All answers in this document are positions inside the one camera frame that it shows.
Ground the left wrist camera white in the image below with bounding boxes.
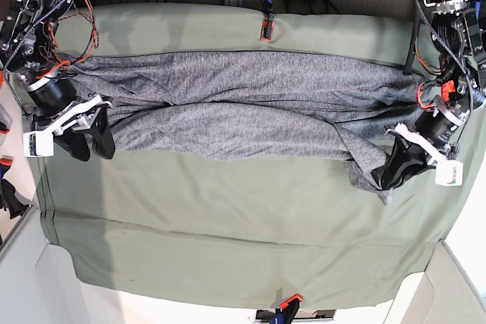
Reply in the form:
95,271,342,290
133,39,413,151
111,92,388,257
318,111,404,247
434,160,463,187

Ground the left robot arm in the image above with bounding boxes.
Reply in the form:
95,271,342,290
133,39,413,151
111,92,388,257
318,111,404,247
372,0,485,190

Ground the grey heathered T-shirt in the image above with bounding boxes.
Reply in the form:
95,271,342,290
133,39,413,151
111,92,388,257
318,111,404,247
72,52,421,203

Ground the orange black clamp top centre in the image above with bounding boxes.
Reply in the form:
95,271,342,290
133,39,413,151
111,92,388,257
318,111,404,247
260,0,275,42

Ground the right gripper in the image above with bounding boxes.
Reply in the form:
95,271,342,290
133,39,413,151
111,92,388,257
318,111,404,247
24,79,115,162

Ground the orange black clamp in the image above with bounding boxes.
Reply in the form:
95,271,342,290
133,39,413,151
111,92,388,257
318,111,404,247
270,294,303,324
260,0,275,42

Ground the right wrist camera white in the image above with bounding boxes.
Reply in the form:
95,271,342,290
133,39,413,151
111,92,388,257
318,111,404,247
23,131,54,158

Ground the orange black clamp bottom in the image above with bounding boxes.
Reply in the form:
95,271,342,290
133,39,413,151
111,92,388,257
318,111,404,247
270,294,303,324

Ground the black tools pile left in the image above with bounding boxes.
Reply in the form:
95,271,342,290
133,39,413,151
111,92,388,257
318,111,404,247
1,157,29,219

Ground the green table cloth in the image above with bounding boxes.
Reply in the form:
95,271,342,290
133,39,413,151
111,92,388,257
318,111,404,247
30,3,485,309

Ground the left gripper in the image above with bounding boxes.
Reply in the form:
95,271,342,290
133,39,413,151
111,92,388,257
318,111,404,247
371,105,471,190

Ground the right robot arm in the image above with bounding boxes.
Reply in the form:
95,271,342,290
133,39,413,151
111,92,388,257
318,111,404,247
1,0,115,162

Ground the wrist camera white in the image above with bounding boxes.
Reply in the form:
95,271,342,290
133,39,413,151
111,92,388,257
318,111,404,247
434,160,463,187
23,131,54,158

